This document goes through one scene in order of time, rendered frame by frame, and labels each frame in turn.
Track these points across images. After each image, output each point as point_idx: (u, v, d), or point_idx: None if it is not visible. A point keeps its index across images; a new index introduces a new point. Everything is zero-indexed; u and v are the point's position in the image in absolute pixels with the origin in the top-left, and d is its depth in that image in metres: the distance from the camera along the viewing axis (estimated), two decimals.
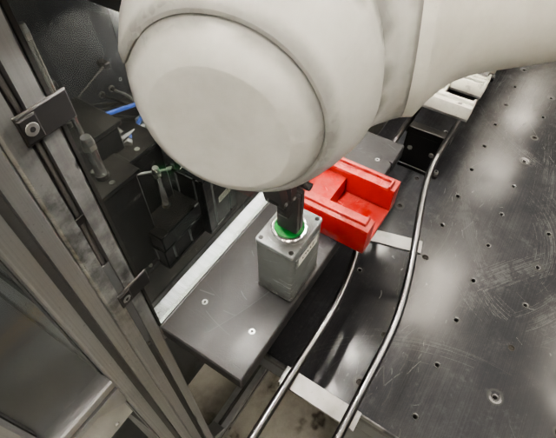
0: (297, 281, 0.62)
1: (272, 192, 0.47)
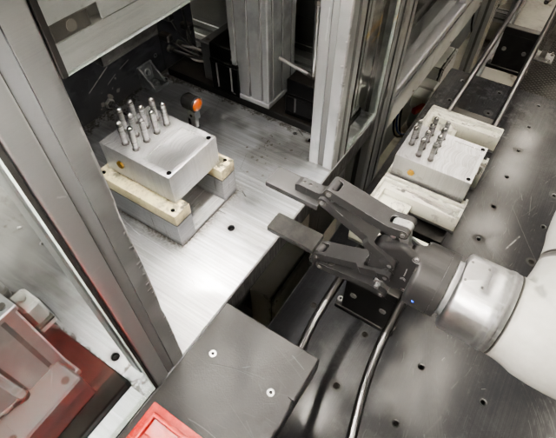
0: None
1: (357, 199, 0.46)
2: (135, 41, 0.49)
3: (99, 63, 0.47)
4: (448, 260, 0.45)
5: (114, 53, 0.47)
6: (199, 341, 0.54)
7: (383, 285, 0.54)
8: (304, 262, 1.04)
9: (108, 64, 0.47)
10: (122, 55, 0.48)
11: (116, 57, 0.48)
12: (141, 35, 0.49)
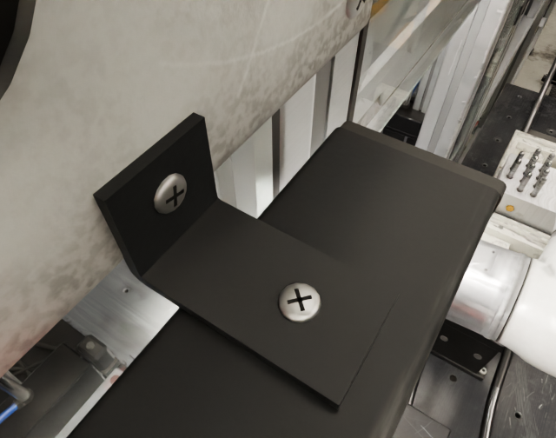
0: None
1: None
2: None
3: None
4: None
5: None
6: None
7: None
8: None
9: None
10: None
11: None
12: None
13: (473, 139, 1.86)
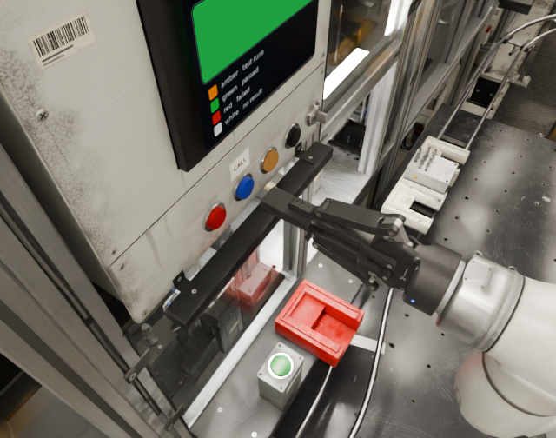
0: (287, 397, 0.86)
1: (345, 212, 0.49)
2: None
3: None
4: (448, 260, 0.45)
5: None
6: (313, 260, 1.11)
7: (378, 280, 0.54)
8: None
9: None
10: None
11: None
12: None
13: None
